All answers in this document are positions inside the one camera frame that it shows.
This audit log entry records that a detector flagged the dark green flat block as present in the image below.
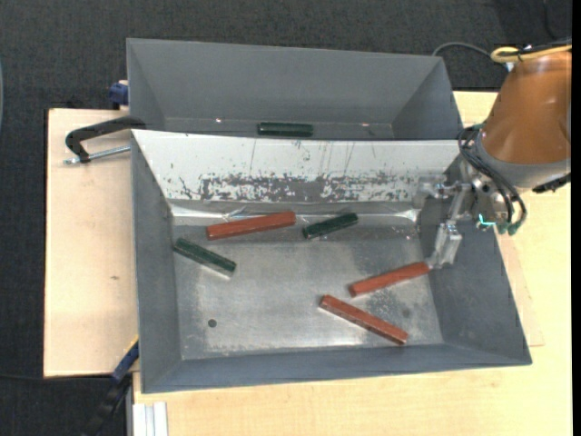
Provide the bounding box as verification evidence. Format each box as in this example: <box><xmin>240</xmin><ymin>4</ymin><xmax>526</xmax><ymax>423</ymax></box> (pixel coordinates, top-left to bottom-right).
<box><xmin>172</xmin><ymin>237</ymin><xmax>238</xmax><ymax>274</ymax></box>
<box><xmin>256</xmin><ymin>121</ymin><xmax>315</xmax><ymax>137</ymax></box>
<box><xmin>301</xmin><ymin>212</ymin><xmax>360</xmax><ymax>241</ymax></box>

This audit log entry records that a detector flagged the grey metal bin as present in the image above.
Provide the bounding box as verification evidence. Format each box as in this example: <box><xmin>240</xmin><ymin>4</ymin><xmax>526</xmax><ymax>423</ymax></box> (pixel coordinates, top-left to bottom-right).
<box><xmin>125</xmin><ymin>37</ymin><xmax>534</xmax><ymax>395</ymax></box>

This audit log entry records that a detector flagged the red-brown flat block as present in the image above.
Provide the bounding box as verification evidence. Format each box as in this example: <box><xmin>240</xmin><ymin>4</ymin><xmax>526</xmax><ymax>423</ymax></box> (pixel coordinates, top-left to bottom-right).
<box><xmin>205</xmin><ymin>211</ymin><xmax>298</xmax><ymax>242</ymax></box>
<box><xmin>318</xmin><ymin>293</ymin><xmax>409</xmax><ymax>346</ymax></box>
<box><xmin>348</xmin><ymin>261</ymin><xmax>431</xmax><ymax>298</ymax></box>

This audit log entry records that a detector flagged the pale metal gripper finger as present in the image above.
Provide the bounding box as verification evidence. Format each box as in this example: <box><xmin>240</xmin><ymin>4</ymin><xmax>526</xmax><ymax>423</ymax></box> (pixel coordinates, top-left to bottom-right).
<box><xmin>412</xmin><ymin>175</ymin><xmax>450</xmax><ymax>209</ymax></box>
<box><xmin>425</xmin><ymin>222</ymin><xmax>463</xmax><ymax>271</ymax></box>

